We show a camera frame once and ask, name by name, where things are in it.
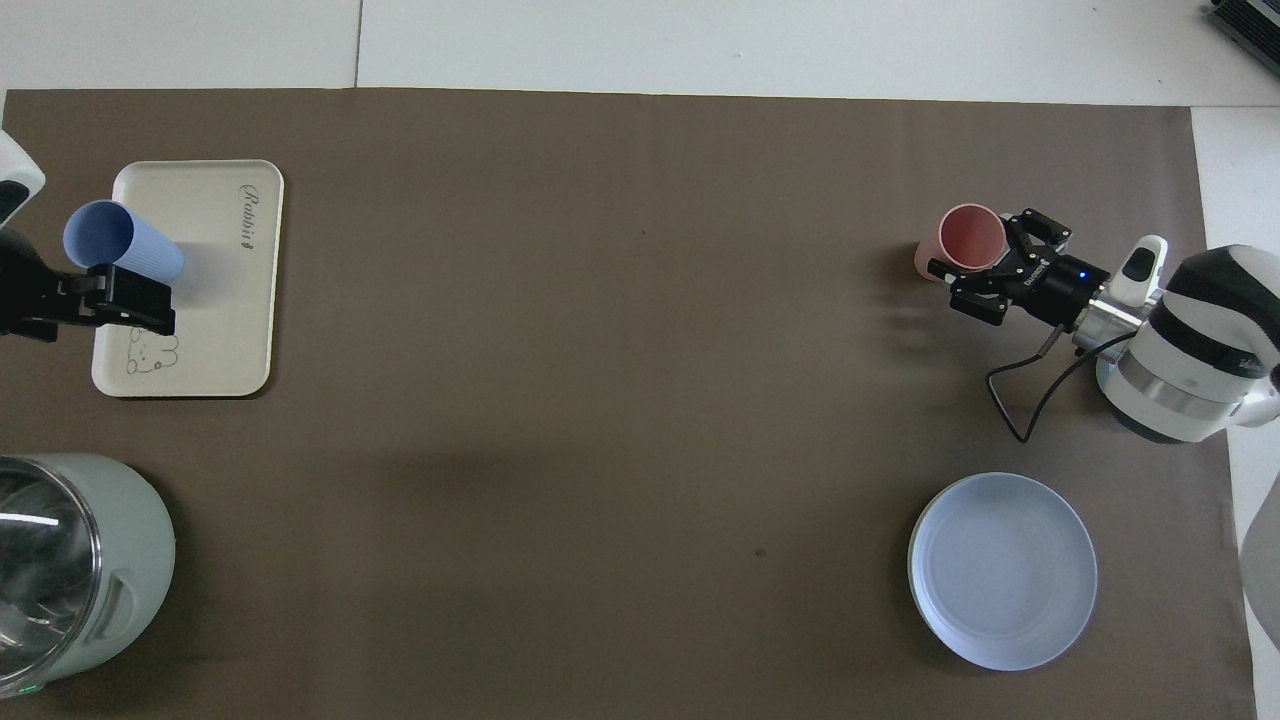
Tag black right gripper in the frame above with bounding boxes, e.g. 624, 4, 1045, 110
927, 208, 1113, 331

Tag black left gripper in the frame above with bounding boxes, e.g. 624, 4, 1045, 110
0, 228, 177, 343

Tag pink cup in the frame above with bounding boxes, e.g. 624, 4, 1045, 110
913, 203, 1007, 284

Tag blue ribbed cup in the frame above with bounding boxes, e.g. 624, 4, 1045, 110
63, 200, 186, 283

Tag cream tray with rabbit print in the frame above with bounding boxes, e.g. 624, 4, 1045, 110
91, 159, 285, 399

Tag mint green cooking pot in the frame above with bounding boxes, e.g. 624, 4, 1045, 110
0, 453, 177, 701

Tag glass pot lid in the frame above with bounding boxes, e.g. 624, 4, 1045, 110
0, 458, 104, 691

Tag pale blue plate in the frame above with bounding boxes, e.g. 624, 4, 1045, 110
907, 472, 1099, 672

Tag grey ribbed device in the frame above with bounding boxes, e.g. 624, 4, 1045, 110
1205, 0, 1280, 47

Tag brown paper table mat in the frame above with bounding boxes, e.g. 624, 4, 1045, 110
0, 88, 1259, 720

